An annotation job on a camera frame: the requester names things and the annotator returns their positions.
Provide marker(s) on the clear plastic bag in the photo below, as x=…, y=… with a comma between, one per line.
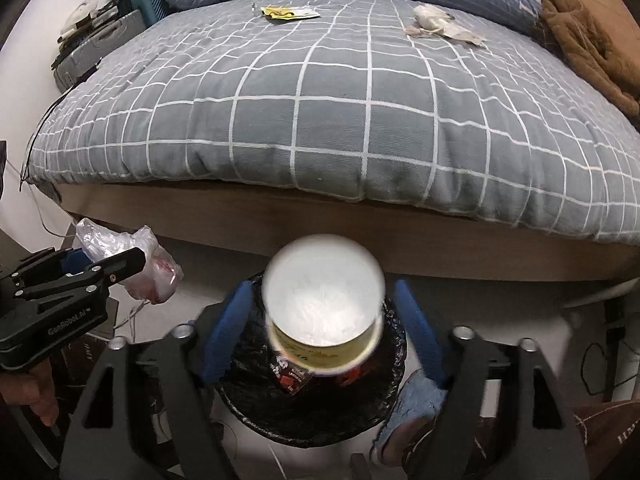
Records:
x=155, y=270

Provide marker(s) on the brown jacket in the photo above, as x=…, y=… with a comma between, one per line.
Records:
x=595, y=50

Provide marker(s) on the wooden headboard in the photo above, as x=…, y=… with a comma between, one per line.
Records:
x=615, y=0

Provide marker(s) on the teal suitcase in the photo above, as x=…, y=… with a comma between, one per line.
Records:
x=150, y=5

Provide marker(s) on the wooden bed frame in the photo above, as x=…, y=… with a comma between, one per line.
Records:
x=450, y=250

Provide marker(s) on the person's left hand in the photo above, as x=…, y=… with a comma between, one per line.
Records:
x=37, y=392

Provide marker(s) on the red plastic bag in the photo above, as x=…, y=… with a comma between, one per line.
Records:
x=356, y=376

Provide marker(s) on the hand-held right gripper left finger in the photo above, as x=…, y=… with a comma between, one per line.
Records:
x=225, y=335

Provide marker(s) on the silver suitcase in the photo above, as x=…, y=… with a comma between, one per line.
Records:
x=100, y=42

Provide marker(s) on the blue slipper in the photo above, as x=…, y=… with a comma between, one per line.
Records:
x=415, y=402

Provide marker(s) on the grey checked bed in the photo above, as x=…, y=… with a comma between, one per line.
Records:
x=325, y=110

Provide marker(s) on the white crumpled wrapper with chopsticks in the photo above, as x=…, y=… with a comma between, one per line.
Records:
x=440, y=22

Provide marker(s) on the dark printed cardboard box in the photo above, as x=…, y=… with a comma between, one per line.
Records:
x=292, y=377

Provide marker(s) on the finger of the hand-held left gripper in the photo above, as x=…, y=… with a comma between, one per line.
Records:
x=75, y=260
x=120, y=265

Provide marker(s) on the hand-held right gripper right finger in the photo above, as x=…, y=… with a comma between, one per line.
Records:
x=420, y=335

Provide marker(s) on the yellow paper bowl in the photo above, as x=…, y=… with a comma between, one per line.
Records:
x=325, y=300

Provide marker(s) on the black-lined trash bin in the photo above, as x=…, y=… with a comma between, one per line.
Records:
x=280, y=417

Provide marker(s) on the yellow snack packet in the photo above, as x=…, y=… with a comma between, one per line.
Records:
x=287, y=12

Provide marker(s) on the person's brown printed pants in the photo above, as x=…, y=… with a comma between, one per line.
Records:
x=605, y=440

